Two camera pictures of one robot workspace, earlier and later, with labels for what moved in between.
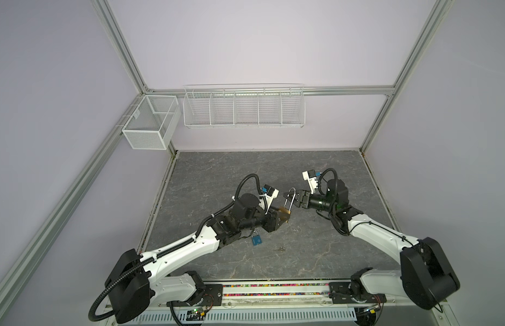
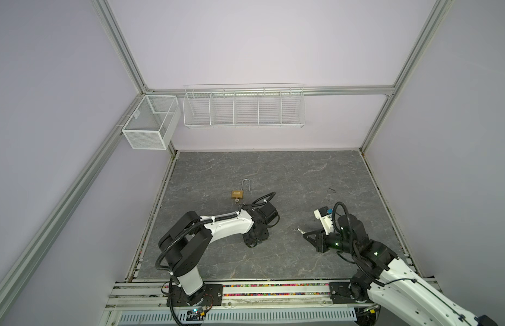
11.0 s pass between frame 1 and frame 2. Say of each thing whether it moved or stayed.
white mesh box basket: stayed
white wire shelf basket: stayed
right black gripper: moved
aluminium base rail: stayed
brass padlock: moved
